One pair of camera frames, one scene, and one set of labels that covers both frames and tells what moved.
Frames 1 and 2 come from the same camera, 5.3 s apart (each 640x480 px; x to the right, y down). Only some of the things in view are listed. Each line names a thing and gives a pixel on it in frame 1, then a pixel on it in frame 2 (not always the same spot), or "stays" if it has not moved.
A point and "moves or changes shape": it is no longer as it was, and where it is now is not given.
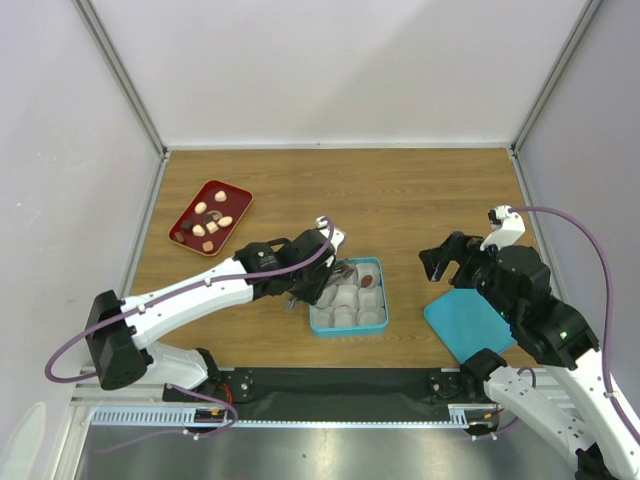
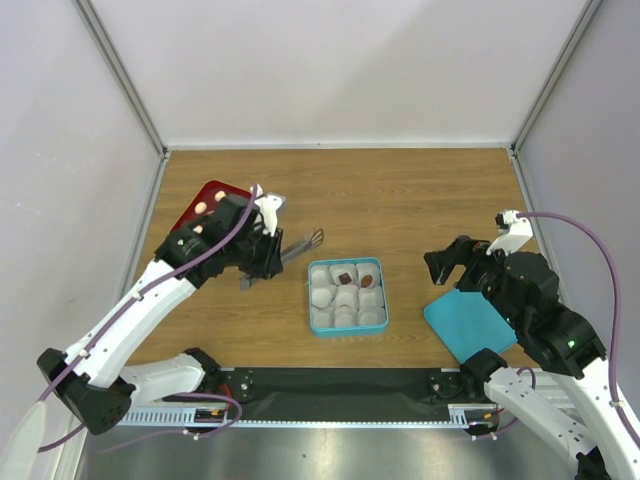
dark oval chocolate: [366, 281] stays
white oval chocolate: [200, 207] stays
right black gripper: [459, 247] stays
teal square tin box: [356, 305] stays
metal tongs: [340, 272] moves or changes shape
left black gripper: [311, 295] to [270, 264]
